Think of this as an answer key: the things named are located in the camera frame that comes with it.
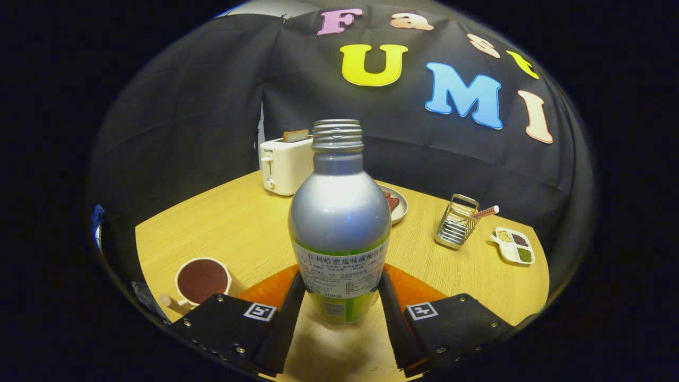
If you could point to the white toaster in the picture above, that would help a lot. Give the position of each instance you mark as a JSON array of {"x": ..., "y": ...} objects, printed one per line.
[{"x": 284, "y": 170}]

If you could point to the white divided dish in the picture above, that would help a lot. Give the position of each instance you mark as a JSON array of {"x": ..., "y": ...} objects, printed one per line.
[{"x": 513, "y": 246}]

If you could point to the black backdrop cloth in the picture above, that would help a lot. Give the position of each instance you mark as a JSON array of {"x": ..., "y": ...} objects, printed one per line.
[{"x": 424, "y": 154}]

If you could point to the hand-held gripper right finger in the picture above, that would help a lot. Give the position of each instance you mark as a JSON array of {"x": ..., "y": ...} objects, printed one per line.
[{"x": 397, "y": 329}]

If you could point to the toast slice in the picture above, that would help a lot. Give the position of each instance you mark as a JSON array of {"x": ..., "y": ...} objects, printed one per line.
[{"x": 296, "y": 136}]

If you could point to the silver juice bottle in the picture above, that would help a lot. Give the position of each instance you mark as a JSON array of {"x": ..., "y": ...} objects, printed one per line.
[{"x": 339, "y": 212}]

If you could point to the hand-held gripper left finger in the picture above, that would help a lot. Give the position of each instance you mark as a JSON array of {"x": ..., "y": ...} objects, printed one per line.
[{"x": 281, "y": 334}]

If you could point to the brown food pieces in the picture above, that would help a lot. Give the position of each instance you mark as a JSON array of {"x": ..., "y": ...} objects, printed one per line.
[{"x": 392, "y": 201}]

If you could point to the wooden table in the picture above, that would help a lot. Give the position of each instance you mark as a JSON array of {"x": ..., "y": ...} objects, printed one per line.
[{"x": 238, "y": 228}]

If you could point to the striped straw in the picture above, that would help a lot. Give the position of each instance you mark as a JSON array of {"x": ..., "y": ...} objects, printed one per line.
[{"x": 487, "y": 211}]

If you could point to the small white plate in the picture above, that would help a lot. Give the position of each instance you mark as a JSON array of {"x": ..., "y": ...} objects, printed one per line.
[{"x": 402, "y": 209}]

